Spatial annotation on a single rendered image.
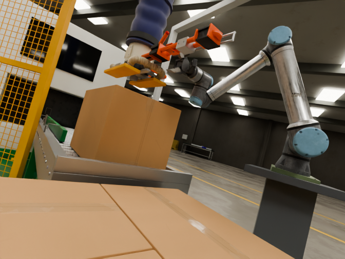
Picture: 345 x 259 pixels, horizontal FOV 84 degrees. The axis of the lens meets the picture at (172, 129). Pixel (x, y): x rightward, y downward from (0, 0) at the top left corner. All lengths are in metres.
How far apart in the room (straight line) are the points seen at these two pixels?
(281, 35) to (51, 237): 1.31
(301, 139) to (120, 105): 0.91
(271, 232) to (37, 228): 1.16
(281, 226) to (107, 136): 1.05
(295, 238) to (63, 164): 1.21
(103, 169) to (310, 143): 0.99
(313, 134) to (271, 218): 0.52
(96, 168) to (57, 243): 0.45
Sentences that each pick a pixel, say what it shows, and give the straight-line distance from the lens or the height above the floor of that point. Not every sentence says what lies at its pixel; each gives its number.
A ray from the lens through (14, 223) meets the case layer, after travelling 0.50.
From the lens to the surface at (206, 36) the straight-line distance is 0.83.
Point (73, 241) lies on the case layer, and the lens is 0.45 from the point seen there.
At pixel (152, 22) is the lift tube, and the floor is 1.43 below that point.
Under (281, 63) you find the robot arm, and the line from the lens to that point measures 1.28.
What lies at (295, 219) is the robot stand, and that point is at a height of 0.53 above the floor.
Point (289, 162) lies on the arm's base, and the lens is 1.35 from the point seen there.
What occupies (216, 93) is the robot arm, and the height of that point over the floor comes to 1.16.
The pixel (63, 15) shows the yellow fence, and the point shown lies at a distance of 1.66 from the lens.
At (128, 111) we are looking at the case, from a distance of 0.94.
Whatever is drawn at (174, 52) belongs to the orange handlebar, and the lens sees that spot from 1.03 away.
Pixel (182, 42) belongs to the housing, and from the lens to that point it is 0.95.
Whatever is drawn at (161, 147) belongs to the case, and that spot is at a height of 0.72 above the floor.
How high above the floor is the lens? 0.78
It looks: 3 degrees up
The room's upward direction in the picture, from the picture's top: 15 degrees clockwise
